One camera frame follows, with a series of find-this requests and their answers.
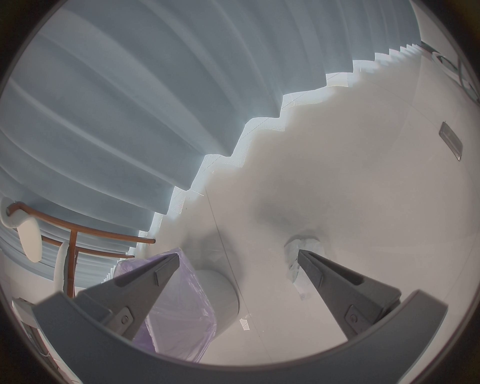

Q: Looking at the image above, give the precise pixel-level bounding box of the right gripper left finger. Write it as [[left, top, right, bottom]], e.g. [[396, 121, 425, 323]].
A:
[[73, 253, 181, 342]]

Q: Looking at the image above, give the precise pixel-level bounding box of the purple plastic bag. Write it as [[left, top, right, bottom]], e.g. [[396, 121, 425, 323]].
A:
[[112, 245, 219, 364]]

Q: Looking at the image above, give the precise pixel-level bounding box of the white cushioned wooden chair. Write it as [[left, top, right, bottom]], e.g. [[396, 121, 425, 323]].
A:
[[0, 197, 156, 299]]

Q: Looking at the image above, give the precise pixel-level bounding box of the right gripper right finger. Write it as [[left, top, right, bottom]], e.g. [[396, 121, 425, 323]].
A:
[[297, 249, 402, 341]]

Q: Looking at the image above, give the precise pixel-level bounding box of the white trash bin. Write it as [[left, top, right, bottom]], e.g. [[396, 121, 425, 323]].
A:
[[195, 268, 241, 334]]

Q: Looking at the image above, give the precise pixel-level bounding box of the pale blue curtain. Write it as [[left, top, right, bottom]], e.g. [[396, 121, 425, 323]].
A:
[[0, 0, 422, 286]]

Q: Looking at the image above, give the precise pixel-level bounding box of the crumpled white paper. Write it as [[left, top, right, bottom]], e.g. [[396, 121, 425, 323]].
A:
[[284, 232, 323, 302]]

